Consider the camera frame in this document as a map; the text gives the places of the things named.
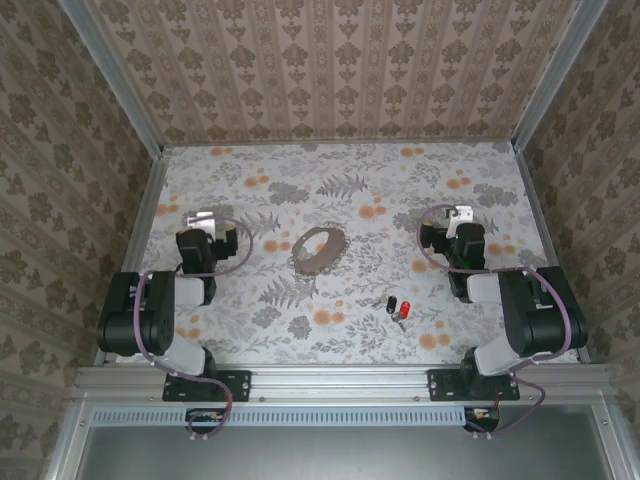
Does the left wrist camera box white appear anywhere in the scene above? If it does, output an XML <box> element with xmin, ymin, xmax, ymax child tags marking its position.
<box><xmin>185</xmin><ymin>211</ymin><xmax>217</xmax><ymax>232</ymax></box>

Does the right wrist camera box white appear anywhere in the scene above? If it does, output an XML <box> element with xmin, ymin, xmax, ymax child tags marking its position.
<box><xmin>446</xmin><ymin>203</ymin><xmax>474</xmax><ymax>239</ymax></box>

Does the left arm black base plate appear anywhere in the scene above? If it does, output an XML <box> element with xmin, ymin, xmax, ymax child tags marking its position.
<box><xmin>162</xmin><ymin>368</ymin><xmax>251</xmax><ymax>403</ymax></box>

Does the aluminium frame bar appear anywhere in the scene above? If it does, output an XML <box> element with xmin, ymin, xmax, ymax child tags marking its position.
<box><xmin>592</xmin><ymin>399</ymin><xmax>634</xmax><ymax>480</ymax></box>
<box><xmin>44</xmin><ymin>394</ymin><xmax>94</xmax><ymax>480</ymax></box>

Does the thin aluminium table end rail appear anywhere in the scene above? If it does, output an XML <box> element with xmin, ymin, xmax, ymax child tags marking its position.
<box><xmin>162</xmin><ymin>139</ymin><xmax>516</xmax><ymax>149</ymax></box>

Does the aluminium frame post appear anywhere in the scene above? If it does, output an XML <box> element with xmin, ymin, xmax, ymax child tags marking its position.
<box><xmin>509</xmin><ymin>0</ymin><xmax>609</xmax><ymax>151</ymax></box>
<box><xmin>58</xmin><ymin>0</ymin><xmax>166</xmax><ymax>154</ymax></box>

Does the aluminium table side rail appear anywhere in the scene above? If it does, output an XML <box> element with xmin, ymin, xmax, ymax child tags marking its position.
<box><xmin>94</xmin><ymin>147</ymin><xmax>171</xmax><ymax>369</ymax></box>
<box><xmin>514</xmin><ymin>144</ymin><xmax>591</xmax><ymax>364</ymax></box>

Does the aluminium mounting rail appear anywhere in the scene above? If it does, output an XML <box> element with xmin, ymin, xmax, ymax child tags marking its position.
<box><xmin>74</xmin><ymin>363</ymin><xmax>614</xmax><ymax>405</ymax></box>

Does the grey slotted cable duct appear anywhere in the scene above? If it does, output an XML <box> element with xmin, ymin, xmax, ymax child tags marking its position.
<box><xmin>92</xmin><ymin>405</ymin><xmax>469</xmax><ymax>427</ymax></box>

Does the floral patterned table sheet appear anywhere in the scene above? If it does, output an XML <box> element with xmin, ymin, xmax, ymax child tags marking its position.
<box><xmin>134</xmin><ymin>142</ymin><xmax>584</xmax><ymax>366</ymax></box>

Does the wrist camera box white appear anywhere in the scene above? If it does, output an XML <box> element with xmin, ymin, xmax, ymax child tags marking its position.
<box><xmin>185</xmin><ymin>211</ymin><xmax>217</xmax><ymax>232</ymax></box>
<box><xmin>446</xmin><ymin>203</ymin><xmax>474</xmax><ymax>239</ymax></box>

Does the grey metal panel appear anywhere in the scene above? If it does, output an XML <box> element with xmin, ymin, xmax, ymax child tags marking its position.
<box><xmin>74</xmin><ymin>424</ymin><xmax>614</xmax><ymax>480</ymax></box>

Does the metal spiral keyring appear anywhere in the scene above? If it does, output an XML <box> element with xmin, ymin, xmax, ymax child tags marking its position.
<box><xmin>290</xmin><ymin>225</ymin><xmax>350</xmax><ymax>276</ymax></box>

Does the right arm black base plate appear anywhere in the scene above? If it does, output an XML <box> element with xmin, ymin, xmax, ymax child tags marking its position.
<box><xmin>428</xmin><ymin>368</ymin><xmax>521</xmax><ymax>403</ymax></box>

